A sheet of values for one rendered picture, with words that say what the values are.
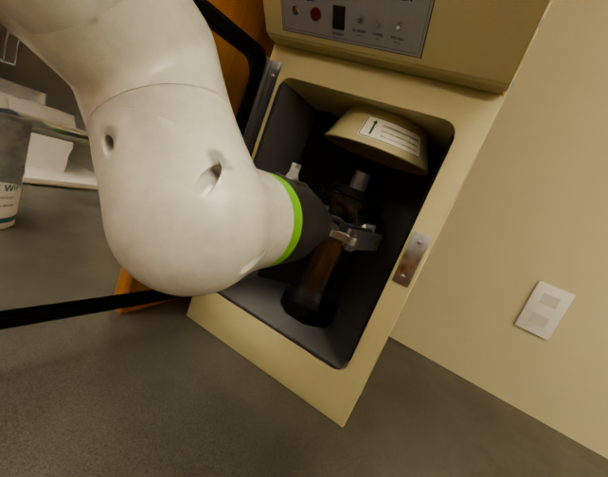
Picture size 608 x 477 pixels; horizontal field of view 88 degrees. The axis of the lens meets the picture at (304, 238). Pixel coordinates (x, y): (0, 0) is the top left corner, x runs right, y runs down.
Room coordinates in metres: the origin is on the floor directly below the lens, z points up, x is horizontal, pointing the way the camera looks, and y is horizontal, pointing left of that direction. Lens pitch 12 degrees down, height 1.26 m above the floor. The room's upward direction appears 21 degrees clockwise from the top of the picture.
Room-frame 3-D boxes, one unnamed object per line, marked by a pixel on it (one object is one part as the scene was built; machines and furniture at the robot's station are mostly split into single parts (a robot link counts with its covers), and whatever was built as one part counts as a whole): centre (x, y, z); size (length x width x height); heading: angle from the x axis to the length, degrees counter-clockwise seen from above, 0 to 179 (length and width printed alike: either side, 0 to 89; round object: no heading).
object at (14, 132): (0.25, 0.26, 1.18); 0.02 x 0.02 x 0.06; 61
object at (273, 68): (0.49, 0.14, 1.19); 0.03 x 0.02 x 0.39; 68
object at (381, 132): (0.53, -0.06, 1.34); 0.18 x 0.18 x 0.05
